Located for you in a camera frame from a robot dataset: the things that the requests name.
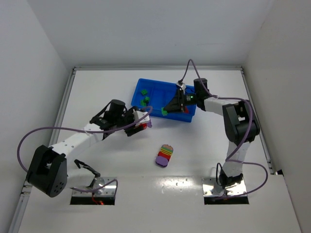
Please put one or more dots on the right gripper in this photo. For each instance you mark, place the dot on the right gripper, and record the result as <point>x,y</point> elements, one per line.
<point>181,104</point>

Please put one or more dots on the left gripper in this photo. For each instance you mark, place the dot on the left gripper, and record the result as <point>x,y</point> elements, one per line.
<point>132,129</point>

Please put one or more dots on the green lego brick with studs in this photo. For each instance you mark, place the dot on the green lego brick with studs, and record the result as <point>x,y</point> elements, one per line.
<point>164,112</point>

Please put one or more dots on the red round lego brick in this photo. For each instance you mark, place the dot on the red round lego brick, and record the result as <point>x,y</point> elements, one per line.
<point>144,125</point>

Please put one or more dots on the small green lego brick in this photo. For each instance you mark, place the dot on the small green lego brick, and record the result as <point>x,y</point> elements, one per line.
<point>144,92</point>

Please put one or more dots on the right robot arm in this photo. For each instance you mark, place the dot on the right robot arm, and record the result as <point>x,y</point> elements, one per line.
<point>241,125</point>

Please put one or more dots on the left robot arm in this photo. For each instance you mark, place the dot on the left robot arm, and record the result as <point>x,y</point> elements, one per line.
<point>57,167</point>

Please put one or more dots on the blue divided plastic bin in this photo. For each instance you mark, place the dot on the blue divided plastic bin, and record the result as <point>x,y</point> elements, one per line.
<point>160,94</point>

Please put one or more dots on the burger printed lego brick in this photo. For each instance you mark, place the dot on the burger printed lego brick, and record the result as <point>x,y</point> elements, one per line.
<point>167,149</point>

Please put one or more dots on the red lego brick in stack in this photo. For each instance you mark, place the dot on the red lego brick in stack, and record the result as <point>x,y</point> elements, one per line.
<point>165,155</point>

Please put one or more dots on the purple rounded lego brick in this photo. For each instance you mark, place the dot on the purple rounded lego brick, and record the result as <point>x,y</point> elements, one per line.
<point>161,161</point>

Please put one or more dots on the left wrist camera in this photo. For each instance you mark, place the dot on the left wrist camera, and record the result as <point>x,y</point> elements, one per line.
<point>141,117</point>

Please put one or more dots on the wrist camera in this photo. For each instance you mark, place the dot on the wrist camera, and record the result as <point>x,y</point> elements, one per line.
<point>180,85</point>
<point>141,117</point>

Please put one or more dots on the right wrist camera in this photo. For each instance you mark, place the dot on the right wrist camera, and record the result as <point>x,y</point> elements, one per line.
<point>180,85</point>

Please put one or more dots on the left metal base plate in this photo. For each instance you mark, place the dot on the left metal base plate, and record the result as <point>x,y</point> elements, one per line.
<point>105,187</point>

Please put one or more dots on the metal base plate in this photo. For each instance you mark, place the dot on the metal base plate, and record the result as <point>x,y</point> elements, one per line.
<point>105,187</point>
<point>212,190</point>

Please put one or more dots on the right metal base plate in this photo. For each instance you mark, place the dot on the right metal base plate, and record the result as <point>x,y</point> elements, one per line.
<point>212,190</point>

